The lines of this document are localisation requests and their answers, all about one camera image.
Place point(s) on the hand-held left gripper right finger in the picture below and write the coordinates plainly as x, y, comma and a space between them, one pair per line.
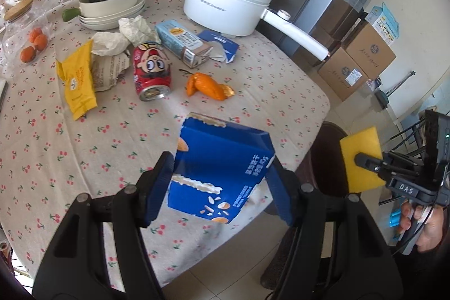
281, 198

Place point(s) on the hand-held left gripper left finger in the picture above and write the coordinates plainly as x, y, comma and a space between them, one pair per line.
158, 191

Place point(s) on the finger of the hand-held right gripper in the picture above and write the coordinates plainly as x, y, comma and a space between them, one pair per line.
372, 164

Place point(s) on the yellow sponge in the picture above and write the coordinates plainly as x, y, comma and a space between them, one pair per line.
362, 142

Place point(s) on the blue cracker box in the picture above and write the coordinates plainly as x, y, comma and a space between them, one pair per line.
218, 152

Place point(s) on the white tissue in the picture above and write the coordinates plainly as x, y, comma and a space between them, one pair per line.
107, 43
135, 27

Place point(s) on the person's right hand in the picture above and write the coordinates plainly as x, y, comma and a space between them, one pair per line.
430, 233

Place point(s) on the black metal stand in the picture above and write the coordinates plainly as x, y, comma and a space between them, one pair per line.
381, 98

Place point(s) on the cardboard box with white label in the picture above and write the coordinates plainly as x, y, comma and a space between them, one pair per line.
344, 75

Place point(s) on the cardboard box with round logo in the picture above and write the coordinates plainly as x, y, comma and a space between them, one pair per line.
369, 50

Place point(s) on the cherry print tablecloth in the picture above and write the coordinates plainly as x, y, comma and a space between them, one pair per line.
52, 145

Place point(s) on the orange peel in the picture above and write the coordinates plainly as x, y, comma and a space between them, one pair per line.
207, 85

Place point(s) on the red cartoon drink can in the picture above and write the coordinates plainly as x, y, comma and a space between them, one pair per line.
151, 64

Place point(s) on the torn printed paper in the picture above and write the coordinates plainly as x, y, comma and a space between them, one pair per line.
109, 71

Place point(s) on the yellow snack packet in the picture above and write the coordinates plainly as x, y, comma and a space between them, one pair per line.
79, 82

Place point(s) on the blue and white box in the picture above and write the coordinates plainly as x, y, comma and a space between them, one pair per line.
385, 22

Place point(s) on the light blue drink carton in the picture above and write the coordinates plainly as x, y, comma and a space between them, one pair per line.
175, 36

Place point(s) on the torn blue box piece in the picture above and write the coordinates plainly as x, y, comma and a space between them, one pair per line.
225, 41

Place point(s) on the white plate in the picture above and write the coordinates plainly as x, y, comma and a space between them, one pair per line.
137, 6
105, 27

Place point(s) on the small orange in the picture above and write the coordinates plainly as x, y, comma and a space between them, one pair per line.
28, 54
34, 33
41, 42

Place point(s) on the white electric pot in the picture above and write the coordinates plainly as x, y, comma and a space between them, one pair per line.
221, 8

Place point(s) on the glass teapot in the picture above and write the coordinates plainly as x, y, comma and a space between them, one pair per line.
14, 36

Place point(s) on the bamboo teapot lid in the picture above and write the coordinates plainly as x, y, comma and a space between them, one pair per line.
19, 7

